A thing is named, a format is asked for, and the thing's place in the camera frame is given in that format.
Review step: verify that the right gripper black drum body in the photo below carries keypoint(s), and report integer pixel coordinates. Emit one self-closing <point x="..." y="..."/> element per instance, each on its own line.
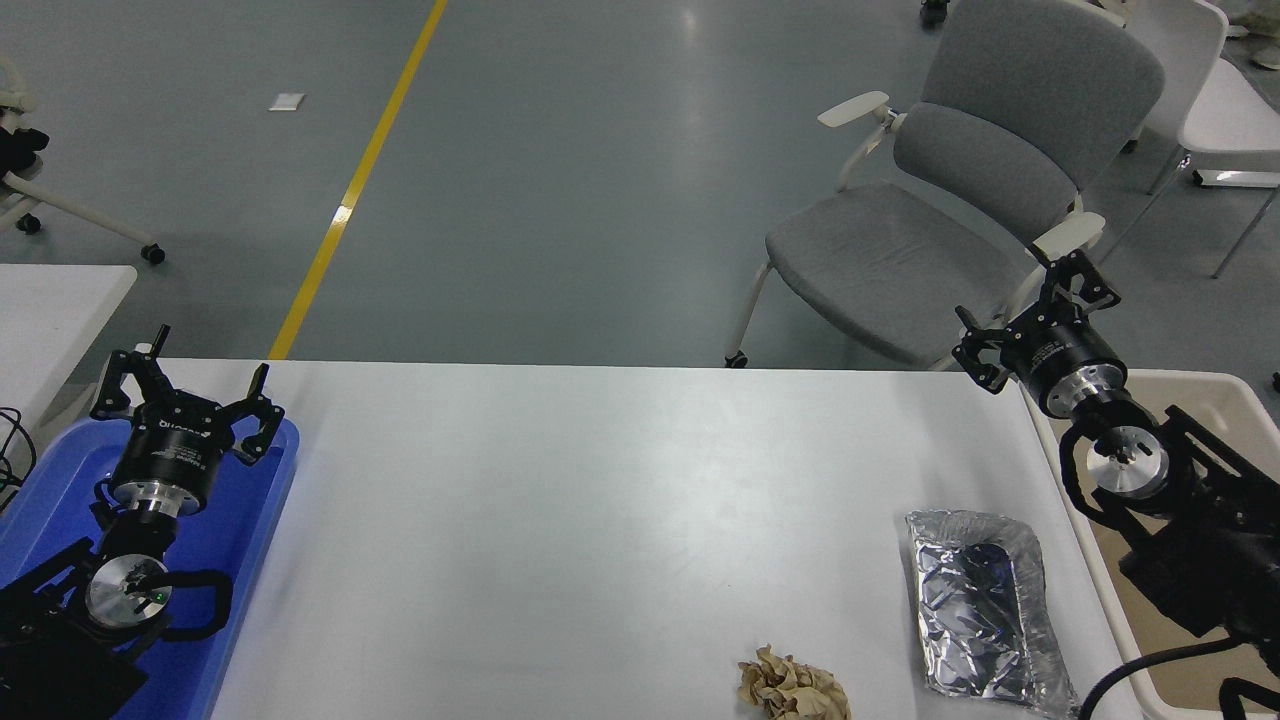
<point x="1065" y="350"/>

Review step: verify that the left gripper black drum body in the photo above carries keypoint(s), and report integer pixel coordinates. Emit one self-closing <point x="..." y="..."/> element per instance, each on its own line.
<point x="175" y="445"/>

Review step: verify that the silver foil tray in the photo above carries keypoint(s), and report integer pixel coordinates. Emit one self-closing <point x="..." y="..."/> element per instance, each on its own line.
<point x="975" y="600"/>

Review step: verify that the tan paper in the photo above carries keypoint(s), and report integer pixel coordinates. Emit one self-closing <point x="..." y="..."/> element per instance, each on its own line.
<point x="795" y="690"/>

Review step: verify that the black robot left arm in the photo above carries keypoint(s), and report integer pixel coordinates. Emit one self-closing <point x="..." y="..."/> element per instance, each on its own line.
<point x="120" y="590"/>

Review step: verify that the white side table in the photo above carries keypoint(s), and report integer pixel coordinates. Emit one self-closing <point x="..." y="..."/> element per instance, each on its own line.
<point x="50" y="310"/>

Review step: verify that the blue plastic tray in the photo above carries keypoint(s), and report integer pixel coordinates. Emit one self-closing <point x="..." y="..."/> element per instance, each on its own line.
<point x="240" y="530"/>

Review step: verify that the grey padded armchair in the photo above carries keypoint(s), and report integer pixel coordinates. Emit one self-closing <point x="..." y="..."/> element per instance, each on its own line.
<point x="900" y="270"/>

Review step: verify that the large pale plastic bin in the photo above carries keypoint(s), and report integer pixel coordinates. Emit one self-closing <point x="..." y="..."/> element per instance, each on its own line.
<point x="1235" y="400"/>

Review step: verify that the white rolling chair base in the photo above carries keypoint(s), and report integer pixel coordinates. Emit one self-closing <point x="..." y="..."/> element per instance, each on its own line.
<point x="70" y="208"/>

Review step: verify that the white plastic chair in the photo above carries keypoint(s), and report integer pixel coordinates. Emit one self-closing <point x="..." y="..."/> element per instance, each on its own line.
<point x="1230" y="110"/>

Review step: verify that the yellow floor tape line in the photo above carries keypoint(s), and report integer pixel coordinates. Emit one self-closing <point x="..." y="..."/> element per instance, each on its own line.
<point x="350" y="190"/>

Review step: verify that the white paper scrap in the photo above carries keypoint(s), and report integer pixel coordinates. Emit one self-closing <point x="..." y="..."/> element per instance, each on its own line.
<point x="286" y="102"/>

